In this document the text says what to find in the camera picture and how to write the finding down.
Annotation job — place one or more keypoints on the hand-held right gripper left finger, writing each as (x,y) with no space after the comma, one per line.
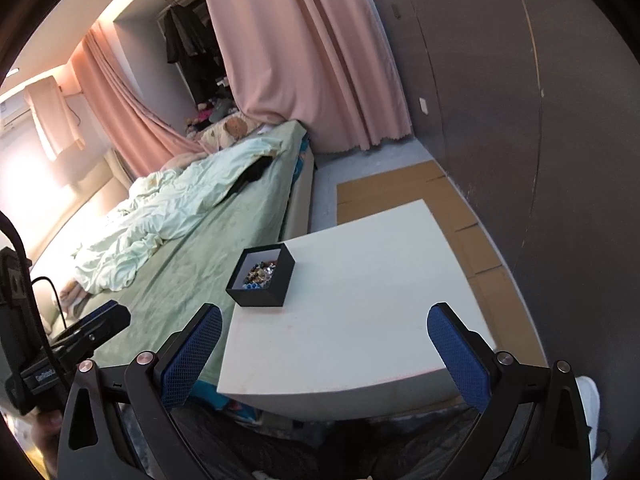
(192,355)

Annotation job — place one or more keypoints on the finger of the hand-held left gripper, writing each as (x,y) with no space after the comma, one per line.
(97,322)

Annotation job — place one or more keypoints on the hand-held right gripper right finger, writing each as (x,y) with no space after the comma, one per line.
(457,355)

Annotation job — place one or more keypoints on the black jewelry box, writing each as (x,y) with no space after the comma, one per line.
(260,297)

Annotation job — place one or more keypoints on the person's left hand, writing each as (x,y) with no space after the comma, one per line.
(47,440)

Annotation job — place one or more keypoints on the bed with green sheet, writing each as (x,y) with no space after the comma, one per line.
(200,260)

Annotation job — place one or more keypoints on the flat cardboard sheet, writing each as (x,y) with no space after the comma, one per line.
(465,255)

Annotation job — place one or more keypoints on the white table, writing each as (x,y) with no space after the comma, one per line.
(360,300)

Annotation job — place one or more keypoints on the pale green duvet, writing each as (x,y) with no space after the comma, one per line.
(165,210)

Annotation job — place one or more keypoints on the person's dark trouser legs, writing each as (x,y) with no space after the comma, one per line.
(310,450)

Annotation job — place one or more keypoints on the black cloth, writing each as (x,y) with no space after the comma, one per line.
(250,175)

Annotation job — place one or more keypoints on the narrow pink curtain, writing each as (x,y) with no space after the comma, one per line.
(130,120)

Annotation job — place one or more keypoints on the hanging pink cloth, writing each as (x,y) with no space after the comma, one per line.
(52,120)

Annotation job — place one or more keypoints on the white air conditioner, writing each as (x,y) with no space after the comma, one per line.
(17,115)

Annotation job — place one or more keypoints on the patterned cream pillow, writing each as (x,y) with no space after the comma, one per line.
(225,132)

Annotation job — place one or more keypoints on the heap of plush toys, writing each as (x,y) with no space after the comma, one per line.
(210,112)

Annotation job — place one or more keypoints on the hanging dark clothes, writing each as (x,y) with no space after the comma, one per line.
(187,45)

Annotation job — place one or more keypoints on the wide pink curtain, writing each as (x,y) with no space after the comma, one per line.
(300,50)

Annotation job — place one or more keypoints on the white wall socket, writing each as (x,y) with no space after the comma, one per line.
(424,106)

